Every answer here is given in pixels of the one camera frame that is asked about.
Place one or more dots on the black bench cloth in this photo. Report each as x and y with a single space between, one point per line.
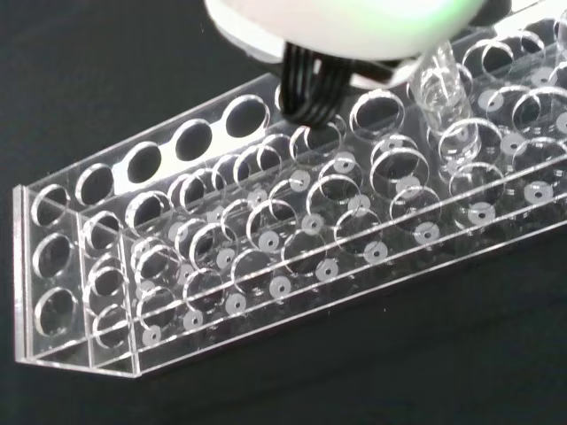
88 66

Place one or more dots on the clear acrylic test tube rack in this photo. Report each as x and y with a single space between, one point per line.
310 283

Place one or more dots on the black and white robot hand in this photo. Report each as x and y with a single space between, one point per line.
336 22

